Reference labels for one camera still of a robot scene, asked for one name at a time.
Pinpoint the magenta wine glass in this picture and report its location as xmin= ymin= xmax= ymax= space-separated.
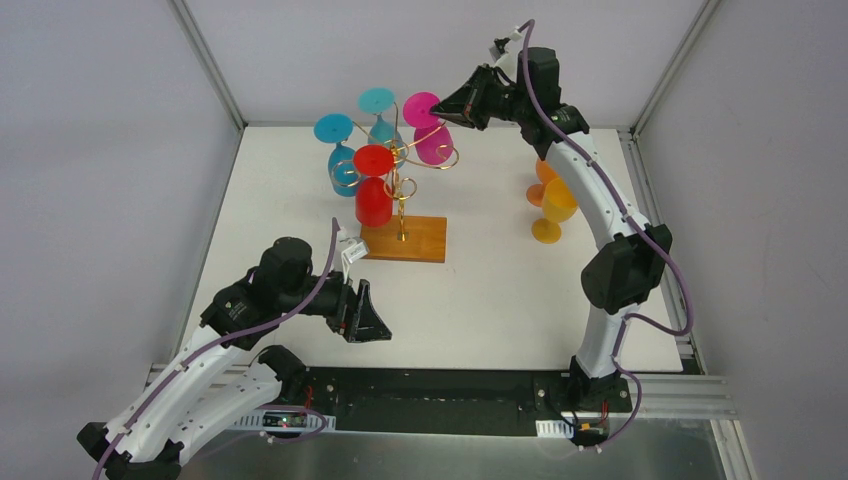
xmin=402 ymin=92 xmax=454 ymax=166

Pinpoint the right controller board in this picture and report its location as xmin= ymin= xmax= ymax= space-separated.
xmin=572 ymin=423 xmax=609 ymax=447

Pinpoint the blue wine glass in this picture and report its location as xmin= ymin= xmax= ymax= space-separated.
xmin=313 ymin=113 xmax=361 ymax=198

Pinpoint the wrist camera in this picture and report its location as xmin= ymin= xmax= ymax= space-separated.
xmin=334 ymin=227 xmax=370 ymax=282
xmin=489 ymin=25 xmax=528 ymax=76

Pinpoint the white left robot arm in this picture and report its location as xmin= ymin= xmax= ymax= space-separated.
xmin=77 ymin=237 xmax=392 ymax=479

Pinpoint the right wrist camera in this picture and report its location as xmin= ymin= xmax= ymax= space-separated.
xmin=489 ymin=25 xmax=528 ymax=76

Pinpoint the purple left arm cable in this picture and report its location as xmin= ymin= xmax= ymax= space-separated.
xmin=91 ymin=217 xmax=342 ymax=480

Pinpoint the red wine glass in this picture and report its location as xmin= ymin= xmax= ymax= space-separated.
xmin=353 ymin=144 xmax=394 ymax=228

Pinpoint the teal wine glass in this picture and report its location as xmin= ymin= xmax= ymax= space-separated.
xmin=358 ymin=87 xmax=403 ymax=147

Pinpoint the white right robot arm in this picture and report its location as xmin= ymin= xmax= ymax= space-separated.
xmin=426 ymin=47 xmax=672 ymax=411

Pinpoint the yellow wine glass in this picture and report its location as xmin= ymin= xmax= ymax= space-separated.
xmin=531 ymin=178 xmax=579 ymax=244

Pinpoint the orange wine glass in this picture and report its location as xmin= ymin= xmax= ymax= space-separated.
xmin=525 ymin=159 xmax=558 ymax=207

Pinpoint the gold wire rack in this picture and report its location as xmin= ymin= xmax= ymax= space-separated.
xmin=346 ymin=99 xmax=460 ymax=227

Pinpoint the left controller board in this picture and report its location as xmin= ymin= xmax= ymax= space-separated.
xmin=262 ymin=411 xmax=309 ymax=429

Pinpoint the controller board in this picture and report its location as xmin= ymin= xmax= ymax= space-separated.
xmin=262 ymin=411 xmax=309 ymax=429
xmin=572 ymin=423 xmax=609 ymax=447

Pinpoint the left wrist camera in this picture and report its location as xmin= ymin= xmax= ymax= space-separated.
xmin=334 ymin=227 xmax=370 ymax=282

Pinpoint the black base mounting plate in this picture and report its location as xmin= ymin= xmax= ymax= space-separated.
xmin=277 ymin=367 xmax=634 ymax=436

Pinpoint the wooden rack base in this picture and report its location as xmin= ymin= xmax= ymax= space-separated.
xmin=360 ymin=215 xmax=448 ymax=263

